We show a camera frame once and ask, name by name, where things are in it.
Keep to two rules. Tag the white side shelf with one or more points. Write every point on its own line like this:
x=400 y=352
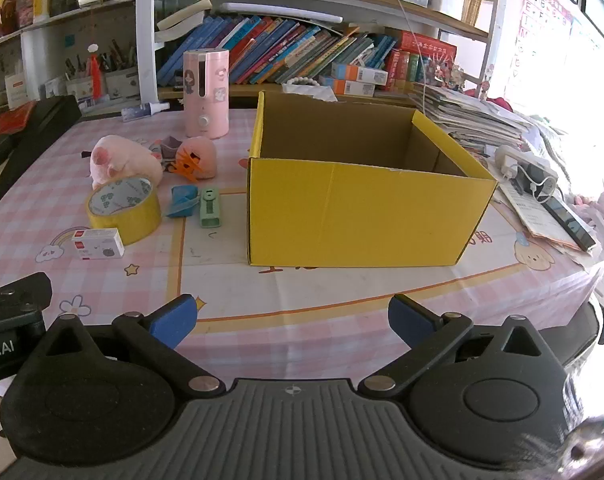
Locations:
x=32 y=40

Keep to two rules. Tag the black remote control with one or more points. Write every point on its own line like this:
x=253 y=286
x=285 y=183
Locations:
x=569 y=222

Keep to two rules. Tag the grey toy truck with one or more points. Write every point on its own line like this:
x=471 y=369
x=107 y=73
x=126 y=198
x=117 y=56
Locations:
x=168 y=145

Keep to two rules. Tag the stack of papers and booklets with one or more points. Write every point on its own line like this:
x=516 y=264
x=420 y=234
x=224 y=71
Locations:
x=466 y=115

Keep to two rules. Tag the grey furry cuff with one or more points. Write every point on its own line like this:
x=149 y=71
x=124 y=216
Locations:
x=576 y=400

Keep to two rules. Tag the row of leaning books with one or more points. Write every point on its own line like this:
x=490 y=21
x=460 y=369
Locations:
x=262 y=50

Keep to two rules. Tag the orange and white carton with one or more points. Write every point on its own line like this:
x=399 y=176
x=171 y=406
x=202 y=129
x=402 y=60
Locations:
x=354 y=88
x=359 y=72

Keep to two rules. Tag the orange hair claw clip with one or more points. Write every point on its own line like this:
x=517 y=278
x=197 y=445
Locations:
x=186 y=167

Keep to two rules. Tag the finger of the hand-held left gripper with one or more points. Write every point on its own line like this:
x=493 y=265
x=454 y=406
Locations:
x=22 y=292

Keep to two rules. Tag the pink humidifier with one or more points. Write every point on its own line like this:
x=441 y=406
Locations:
x=207 y=110

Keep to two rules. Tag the white bottle yellow label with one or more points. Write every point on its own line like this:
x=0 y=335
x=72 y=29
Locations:
x=41 y=2

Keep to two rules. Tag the pink checked tablecloth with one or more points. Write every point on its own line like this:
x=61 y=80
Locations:
x=307 y=290

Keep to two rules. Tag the pink round plush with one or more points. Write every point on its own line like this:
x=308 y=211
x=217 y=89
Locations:
x=202 y=152

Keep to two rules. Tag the red paper packets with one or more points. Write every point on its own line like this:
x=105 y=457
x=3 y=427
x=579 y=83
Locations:
x=14 y=117

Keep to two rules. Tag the white spray bottle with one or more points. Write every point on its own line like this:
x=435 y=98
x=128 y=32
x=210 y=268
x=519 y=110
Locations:
x=142 y=111

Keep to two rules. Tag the red tassel ornament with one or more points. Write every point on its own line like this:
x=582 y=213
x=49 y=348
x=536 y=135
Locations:
x=96 y=72

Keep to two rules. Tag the white beaded handbag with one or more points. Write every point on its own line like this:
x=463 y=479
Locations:
x=312 y=92

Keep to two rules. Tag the white bookshelf frame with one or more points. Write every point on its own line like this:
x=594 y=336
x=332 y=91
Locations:
x=146 y=35

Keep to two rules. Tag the small white printed box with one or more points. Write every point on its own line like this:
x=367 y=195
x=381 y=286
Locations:
x=98 y=245

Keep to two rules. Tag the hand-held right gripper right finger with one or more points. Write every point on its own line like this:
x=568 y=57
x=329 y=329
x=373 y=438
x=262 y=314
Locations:
x=407 y=321

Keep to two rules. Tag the yellow cardboard box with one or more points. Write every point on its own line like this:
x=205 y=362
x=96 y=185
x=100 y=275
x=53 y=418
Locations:
x=357 y=210

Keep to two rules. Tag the red thick dictionaries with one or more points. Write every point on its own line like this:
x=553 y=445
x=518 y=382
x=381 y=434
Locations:
x=421 y=57

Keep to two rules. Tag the white pen holder box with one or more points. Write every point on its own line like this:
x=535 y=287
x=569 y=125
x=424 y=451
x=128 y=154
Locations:
x=79 y=87
x=122 y=85

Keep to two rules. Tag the blue cloth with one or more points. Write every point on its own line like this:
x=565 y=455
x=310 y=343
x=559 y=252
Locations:
x=181 y=202

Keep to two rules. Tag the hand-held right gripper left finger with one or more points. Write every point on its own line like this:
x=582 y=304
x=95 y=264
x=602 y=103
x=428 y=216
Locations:
x=174 y=321

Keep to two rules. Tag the pale green stapler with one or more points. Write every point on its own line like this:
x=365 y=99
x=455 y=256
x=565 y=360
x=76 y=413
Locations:
x=210 y=210

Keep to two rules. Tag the white box red label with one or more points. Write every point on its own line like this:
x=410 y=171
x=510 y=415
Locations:
x=17 y=92

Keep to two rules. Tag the yellow tape roll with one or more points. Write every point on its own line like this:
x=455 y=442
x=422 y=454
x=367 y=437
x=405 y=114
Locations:
x=132 y=223

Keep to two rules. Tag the pink pig plush toy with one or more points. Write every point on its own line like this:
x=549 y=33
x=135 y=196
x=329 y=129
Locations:
x=119 y=160

